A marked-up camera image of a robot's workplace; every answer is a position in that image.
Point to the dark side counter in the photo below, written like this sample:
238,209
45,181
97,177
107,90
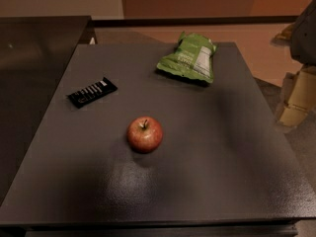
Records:
34,53

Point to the green rice chip bag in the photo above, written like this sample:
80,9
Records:
191,59

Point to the black snack bar wrapper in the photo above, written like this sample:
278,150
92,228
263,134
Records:
92,93

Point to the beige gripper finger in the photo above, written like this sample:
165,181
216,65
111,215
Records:
297,97

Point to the red apple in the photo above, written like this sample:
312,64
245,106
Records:
144,134

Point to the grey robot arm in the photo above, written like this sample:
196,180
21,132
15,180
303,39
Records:
302,41

